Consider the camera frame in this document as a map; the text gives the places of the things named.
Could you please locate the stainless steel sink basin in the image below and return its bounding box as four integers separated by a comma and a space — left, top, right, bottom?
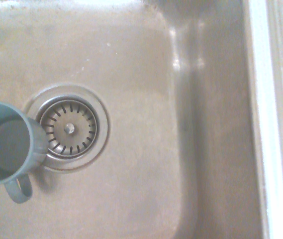
0, 0, 283, 239

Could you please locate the round metal drain strainer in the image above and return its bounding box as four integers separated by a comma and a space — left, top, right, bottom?
23, 84, 110, 171

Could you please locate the teal plastic mug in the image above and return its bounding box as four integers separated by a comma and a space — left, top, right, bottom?
0, 100, 49, 205

